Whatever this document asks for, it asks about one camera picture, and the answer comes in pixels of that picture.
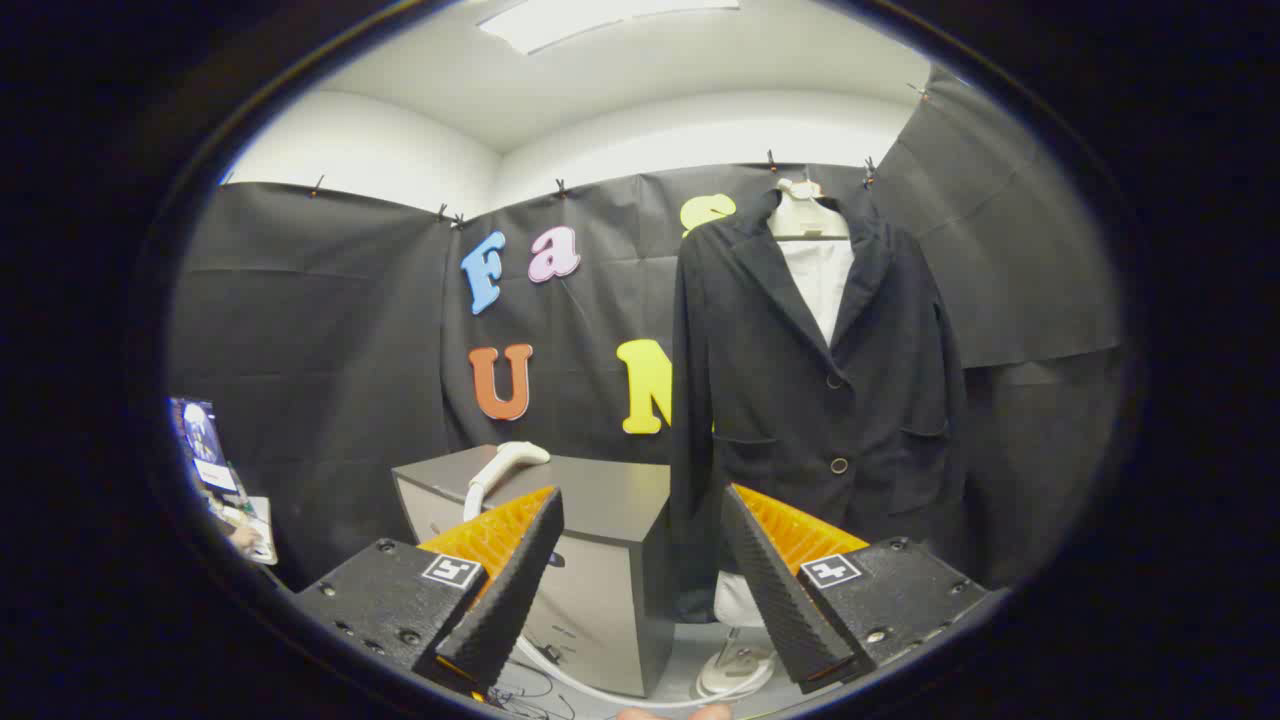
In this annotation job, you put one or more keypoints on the black backdrop cloth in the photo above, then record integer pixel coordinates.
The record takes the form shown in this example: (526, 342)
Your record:
(330, 330)

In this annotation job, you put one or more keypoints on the white garment steamer head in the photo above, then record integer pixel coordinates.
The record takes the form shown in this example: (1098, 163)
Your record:
(505, 460)

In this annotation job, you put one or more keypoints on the black suit jacket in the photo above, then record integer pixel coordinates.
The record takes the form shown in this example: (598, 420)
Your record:
(780, 400)

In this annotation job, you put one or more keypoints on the white cloth panel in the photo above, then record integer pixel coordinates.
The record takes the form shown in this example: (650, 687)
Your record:
(820, 280)

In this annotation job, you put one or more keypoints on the blue printed board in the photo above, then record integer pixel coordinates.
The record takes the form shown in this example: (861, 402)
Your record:
(200, 440)

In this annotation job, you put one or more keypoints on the ceiling light panel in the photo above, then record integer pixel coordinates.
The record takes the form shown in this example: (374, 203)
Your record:
(590, 18)

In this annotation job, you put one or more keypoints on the white paper sheet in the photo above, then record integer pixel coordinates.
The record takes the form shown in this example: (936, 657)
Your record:
(260, 525)

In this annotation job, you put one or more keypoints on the row of backdrop clips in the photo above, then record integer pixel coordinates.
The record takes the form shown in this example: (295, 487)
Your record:
(772, 160)

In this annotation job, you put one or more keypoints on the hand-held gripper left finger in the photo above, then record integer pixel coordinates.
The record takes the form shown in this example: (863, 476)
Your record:
(510, 590)

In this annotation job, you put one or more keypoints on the white plastic hanger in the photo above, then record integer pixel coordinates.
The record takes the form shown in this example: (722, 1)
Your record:
(805, 215)

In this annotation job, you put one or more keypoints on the grey cabinet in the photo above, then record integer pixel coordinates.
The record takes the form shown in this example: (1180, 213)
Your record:
(610, 580)

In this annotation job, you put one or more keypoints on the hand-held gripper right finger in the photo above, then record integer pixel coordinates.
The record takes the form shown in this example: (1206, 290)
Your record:
(775, 600)

